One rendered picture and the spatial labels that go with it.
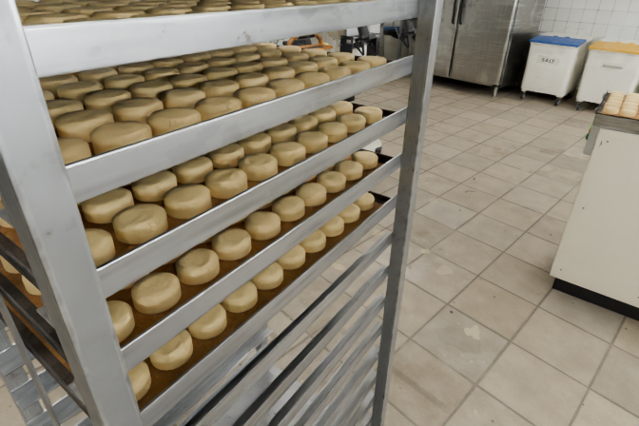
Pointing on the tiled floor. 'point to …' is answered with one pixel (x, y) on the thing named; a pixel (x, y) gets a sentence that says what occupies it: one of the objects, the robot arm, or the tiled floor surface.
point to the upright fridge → (490, 13)
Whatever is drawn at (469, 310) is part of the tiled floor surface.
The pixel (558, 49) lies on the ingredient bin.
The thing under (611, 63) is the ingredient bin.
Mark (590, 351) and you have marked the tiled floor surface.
